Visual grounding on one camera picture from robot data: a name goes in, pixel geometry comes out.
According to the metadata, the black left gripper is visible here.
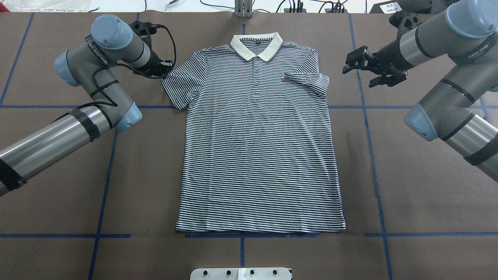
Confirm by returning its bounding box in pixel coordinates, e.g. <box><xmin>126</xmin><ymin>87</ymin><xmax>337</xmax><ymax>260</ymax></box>
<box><xmin>137</xmin><ymin>49</ymin><xmax>174</xmax><ymax>78</ymax></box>

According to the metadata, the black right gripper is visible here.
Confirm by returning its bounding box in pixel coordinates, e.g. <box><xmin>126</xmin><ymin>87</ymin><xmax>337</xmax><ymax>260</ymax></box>
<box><xmin>342</xmin><ymin>41</ymin><xmax>409</xmax><ymax>75</ymax></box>

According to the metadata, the navy white striped polo shirt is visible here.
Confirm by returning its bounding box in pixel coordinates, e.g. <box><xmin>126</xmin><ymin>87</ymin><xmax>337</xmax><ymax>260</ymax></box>
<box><xmin>162</xmin><ymin>33</ymin><xmax>346</xmax><ymax>233</ymax></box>

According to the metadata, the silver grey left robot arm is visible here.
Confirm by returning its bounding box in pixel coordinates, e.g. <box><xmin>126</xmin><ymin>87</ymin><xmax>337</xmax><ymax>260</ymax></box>
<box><xmin>0</xmin><ymin>14</ymin><xmax>176</xmax><ymax>195</ymax></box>

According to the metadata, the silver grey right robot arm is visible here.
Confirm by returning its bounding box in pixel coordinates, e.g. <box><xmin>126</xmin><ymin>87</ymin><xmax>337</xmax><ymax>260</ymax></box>
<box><xmin>342</xmin><ymin>0</ymin><xmax>498</xmax><ymax>180</ymax></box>

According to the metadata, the black box with label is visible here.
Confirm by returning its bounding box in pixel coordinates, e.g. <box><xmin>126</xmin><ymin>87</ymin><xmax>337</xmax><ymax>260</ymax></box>
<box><xmin>369</xmin><ymin>0</ymin><xmax>432</xmax><ymax>14</ymax></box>

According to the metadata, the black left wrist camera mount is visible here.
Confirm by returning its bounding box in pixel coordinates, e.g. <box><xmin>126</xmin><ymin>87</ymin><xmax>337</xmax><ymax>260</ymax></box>
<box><xmin>129</xmin><ymin>21</ymin><xmax>160</xmax><ymax>39</ymax></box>

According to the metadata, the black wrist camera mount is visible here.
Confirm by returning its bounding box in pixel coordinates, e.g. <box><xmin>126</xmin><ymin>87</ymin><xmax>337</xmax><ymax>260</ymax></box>
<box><xmin>129</xmin><ymin>21</ymin><xmax>160</xmax><ymax>39</ymax></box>
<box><xmin>388</xmin><ymin>10</ymin><xmax>424</xmax><ymax>30</ymax></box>

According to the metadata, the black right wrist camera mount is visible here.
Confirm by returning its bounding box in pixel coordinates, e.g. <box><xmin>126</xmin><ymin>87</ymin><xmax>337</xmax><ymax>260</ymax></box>
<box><xmin>388</xmin><ymin>10</ymin><xmax>424</xmax><ymax>30</ymax></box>

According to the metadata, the aluminium frame post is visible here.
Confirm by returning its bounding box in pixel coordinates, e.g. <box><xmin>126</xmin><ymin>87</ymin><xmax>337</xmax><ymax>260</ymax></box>
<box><xmin>234</xmin><ymin>0</ymin><xmax>254</xmax><ymax>18</ymax></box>

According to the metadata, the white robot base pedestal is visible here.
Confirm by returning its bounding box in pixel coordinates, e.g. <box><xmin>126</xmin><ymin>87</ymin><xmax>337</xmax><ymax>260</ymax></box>
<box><xmin>190</xmin><ymin>267</ymin><xmax>293</xmax><ymax>280</ymax></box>

